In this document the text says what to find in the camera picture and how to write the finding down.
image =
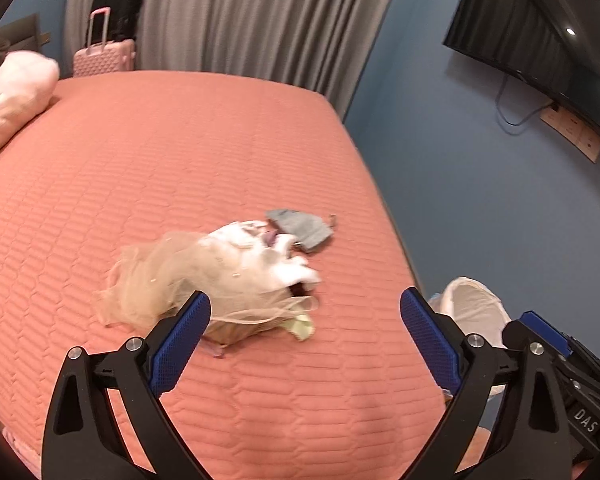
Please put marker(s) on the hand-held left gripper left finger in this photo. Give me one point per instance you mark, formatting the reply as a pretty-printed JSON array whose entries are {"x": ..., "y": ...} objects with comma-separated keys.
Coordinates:
[{"x": 180, "y": 345}]

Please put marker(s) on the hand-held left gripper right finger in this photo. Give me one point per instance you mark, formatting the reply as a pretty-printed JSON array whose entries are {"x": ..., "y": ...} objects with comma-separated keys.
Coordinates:
[{"x": 427, "y": 330}]

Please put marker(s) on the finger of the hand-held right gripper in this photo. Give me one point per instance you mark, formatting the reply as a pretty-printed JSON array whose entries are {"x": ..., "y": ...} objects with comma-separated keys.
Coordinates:
[{"x": 547, "y": 330}]

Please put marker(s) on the beige mesh net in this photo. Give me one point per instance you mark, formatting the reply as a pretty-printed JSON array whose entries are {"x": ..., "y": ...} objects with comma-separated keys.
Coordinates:
[{"x": 170, "y": 270}]

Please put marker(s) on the white cloth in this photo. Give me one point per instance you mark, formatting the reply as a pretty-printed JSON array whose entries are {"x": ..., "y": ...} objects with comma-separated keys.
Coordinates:
[{"x": 260, "y": 260}]

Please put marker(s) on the yellow-green cloth scrap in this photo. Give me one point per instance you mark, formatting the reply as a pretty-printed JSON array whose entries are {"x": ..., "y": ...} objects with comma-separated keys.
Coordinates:
[{"x": 300, "y": 330}]

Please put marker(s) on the bed with salmon quilted cover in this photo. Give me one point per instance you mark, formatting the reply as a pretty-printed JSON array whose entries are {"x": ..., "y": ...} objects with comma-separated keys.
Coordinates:
[{"x": 180, "y": 160}]

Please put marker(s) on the pink hard-shell suitcase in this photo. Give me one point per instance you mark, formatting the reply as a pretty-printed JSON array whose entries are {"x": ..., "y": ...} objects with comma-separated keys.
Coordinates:
[{"x": 105, "y": 57}]

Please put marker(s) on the pink fluffy pillow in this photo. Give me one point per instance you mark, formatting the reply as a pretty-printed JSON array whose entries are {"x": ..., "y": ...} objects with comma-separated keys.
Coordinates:
[{"x": 15, "y": 95}]

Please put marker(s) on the grey curtain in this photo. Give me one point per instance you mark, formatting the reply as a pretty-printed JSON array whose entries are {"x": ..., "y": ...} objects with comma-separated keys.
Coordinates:
[{"x": 230, "y": 20}]

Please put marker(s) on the black suitcase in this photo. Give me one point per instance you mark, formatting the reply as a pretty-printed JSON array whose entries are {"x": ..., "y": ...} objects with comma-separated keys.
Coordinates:
[{"x": 120, "y": 5}]

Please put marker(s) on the beige wall socket panel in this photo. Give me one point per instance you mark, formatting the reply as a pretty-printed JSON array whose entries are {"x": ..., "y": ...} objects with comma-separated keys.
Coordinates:
[{"x": 575, "y": 132}]

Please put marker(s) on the wall-mounted black television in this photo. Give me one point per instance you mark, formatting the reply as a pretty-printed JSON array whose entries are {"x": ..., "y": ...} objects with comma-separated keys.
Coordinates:
[{"x": 525, "y": 30}]

